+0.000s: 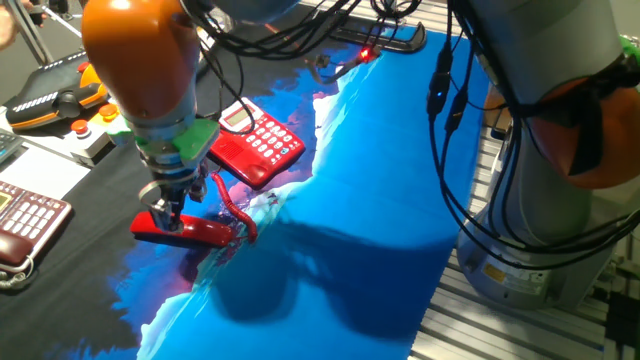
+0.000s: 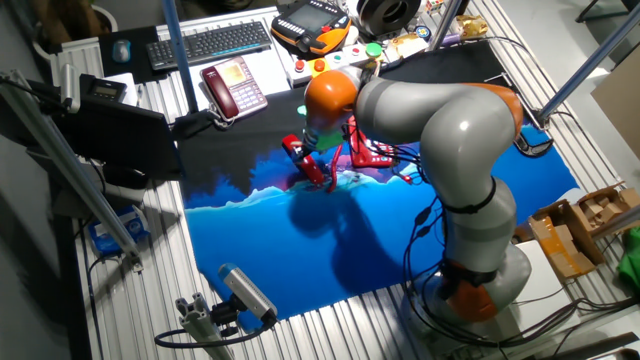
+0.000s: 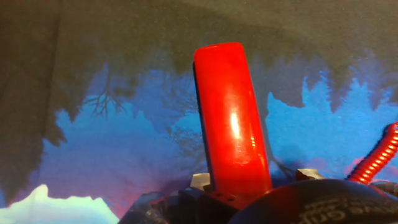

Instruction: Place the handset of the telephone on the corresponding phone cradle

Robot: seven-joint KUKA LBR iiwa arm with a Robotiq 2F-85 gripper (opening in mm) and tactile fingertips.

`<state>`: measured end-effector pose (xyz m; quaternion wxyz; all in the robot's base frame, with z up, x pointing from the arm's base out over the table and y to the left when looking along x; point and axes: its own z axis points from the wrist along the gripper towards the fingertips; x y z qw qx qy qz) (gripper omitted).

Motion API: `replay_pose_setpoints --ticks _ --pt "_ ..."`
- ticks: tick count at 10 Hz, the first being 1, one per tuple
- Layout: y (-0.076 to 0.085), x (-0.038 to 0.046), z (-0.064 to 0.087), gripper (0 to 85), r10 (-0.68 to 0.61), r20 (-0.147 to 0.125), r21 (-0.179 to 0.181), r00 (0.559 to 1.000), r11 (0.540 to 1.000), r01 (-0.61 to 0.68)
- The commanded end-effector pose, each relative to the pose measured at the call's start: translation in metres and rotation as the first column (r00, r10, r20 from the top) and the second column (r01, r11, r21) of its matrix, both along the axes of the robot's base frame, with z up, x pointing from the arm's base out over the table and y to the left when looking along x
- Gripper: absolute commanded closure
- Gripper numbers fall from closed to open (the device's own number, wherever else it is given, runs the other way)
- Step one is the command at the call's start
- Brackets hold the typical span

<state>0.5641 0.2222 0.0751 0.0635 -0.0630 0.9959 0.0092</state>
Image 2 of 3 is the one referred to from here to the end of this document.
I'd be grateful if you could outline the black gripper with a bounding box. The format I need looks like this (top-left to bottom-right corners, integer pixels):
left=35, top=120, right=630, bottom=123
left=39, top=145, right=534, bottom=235
left=294, top=134, right=321, bottom=162

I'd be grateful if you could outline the grey coiled phone cord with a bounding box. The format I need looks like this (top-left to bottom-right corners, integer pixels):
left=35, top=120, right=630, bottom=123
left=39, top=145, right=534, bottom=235
left=207, top=107, right=237, bottom=131

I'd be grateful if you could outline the blue frame pole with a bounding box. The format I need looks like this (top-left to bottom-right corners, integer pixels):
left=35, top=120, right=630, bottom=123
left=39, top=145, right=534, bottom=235
left=159, top=0, right=200, bottom=114

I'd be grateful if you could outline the black computer keyboard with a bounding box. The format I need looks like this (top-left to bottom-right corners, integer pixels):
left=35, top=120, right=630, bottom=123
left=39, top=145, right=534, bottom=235
left=146, top=20, right=274, bottom=72

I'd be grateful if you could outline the maroon desk telephone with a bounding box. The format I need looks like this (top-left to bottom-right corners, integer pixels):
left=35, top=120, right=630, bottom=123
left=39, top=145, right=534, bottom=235
left=199, top=55, right=269, bottom=124

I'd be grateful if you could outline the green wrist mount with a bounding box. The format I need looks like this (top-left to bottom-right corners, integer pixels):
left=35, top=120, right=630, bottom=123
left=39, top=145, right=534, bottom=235
left=297, top=104, right=347, bottom=152

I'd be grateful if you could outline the black monitor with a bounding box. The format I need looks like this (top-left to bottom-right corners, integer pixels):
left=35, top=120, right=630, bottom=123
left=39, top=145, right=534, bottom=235
left=64, top=97, right=184, bottom=182

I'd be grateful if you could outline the silver camera with blue cap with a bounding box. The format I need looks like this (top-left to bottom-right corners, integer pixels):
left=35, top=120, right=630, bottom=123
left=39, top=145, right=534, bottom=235
left=218, top=263, right=279, bottom=324

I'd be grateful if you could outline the large open cardboard box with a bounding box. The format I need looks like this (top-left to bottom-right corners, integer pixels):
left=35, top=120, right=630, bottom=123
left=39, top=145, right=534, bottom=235
left=528, top=198, right=607, bottom=282

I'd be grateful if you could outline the black filament spool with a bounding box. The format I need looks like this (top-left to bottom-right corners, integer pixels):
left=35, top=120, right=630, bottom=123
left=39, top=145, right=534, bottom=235
left=356, top=0, right=423, bottom=37

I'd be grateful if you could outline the grey computer mouse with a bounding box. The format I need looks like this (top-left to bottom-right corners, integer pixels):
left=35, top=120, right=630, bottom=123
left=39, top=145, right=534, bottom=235
left=111, top=38, right=132, bottom=64

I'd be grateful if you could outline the blue and black printed cloth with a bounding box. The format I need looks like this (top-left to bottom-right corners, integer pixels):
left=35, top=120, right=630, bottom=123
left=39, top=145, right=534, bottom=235
left=172, top=39, right=581, bottom=332

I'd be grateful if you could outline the yellow box big green button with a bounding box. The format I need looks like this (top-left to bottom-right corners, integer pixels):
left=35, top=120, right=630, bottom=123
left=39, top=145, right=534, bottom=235
left=363, top=42, right=386, bottom=67

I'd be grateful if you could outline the short aluminium extrusion post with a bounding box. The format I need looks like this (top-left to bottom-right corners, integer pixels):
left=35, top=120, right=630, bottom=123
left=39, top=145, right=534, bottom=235
left=174, top=293, right=234, bottom=360

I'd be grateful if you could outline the black chair base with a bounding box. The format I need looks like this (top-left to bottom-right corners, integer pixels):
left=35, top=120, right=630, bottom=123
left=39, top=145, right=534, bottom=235
left=574, top=0, right=640, bottom=24

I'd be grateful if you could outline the brown cardboard panel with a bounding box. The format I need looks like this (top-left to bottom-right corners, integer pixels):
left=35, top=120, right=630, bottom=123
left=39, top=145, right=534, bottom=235
left=591, top=59, right=640, bottom=161

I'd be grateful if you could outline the gold snack bag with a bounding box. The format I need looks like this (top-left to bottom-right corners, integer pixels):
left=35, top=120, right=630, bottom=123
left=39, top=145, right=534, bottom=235
left=454, top=14, right=490, bottom=40

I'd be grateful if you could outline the aluminium bar over boxes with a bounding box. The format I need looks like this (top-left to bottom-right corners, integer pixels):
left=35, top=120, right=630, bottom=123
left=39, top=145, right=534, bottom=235
left=589, top=203, right=640, bottom=241

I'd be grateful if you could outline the white box green button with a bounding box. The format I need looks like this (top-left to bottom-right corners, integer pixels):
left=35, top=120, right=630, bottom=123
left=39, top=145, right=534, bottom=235
left=324, top=51, right=351, bottom=72

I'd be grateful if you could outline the black mouse pad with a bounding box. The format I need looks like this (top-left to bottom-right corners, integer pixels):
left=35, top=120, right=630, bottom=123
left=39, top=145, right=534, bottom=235
left=98, top=25, right=161, bottom=84

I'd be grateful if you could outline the white box red mushroom button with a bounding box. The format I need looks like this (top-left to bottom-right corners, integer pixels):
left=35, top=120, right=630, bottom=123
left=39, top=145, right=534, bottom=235
left=287, top=58, right=314, bottom=89

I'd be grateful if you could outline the green cloth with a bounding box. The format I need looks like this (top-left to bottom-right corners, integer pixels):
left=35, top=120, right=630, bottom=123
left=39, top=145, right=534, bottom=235
left=617, top=227, right=640, bottom=296

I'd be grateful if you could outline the white plant pot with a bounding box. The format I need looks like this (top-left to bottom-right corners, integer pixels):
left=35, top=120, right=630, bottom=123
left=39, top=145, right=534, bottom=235
left=29, top=0, right=120, bottom=61

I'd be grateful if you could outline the pale yellow snack packet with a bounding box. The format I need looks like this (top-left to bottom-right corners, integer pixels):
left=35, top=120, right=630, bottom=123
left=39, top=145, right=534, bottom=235
left=389, top=33, right=429, bottom=59

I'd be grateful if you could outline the small open cardboard box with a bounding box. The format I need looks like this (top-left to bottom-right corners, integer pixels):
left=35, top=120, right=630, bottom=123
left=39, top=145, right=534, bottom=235
left=577, top=182, right=640, bottom=232

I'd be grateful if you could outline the orange box orange button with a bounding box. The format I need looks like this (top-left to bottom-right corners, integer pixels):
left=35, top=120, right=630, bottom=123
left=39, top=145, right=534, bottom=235
left=307, top=58, right=332, bottom=79

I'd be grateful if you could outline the metal frame pole with clamp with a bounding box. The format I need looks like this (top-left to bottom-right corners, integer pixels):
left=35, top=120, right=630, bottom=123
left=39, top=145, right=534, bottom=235
left=537, top=2, right=640, bottom=126

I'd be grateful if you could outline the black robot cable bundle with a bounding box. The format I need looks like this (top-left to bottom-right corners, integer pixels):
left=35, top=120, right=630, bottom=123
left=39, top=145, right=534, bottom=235
left=344, top=64, right=640, bottom=351

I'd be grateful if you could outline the red telephone base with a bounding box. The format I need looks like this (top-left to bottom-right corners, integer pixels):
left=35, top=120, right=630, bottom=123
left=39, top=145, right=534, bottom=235
left=348, top=115, right=396, bottom=170

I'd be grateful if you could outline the red telephone handset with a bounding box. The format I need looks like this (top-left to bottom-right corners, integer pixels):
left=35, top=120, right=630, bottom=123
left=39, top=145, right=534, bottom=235
left=281, top=133, right=326, bottom=187

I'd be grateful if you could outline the person in dark clothes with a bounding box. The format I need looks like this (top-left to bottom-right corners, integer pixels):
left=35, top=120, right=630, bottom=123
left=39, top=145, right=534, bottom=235
left=173, top=0, right=281, bottom=21

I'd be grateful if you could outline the small black display device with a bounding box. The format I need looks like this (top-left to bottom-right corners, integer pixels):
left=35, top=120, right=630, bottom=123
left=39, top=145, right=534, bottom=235
left=79, top=73, right=128, bottom=104

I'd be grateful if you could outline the blue plastic packet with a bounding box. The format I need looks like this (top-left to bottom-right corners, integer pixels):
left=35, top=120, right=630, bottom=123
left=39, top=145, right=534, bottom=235
left=88, top=204, right=150, bottom=257

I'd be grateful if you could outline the black camera cable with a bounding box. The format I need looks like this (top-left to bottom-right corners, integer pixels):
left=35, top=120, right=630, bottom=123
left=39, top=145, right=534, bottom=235
left=153, top=314, right=276, bottom=350

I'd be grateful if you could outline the white flat board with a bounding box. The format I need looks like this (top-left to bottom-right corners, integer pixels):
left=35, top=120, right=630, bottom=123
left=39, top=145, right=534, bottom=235
left=514, top=239, right=581, bottom=321

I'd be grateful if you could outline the long aluminium strut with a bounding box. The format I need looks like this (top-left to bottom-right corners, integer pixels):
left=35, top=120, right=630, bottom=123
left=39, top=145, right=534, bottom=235
left=0, top=69, right=144, bottom=271

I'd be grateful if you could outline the grey frame pole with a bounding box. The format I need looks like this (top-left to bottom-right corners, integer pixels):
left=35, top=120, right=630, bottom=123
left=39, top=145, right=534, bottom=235
left=430, top=0, right=464, bottom=49

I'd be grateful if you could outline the black and orange teach pendant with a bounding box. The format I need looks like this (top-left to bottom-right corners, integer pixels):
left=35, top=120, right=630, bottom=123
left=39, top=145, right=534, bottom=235
left=270, top=0, right=353, bottom=56

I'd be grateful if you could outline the white box small red button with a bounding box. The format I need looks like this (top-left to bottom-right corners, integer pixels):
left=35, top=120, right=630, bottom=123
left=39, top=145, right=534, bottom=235
left=342, top=43, right=369, bottom=69

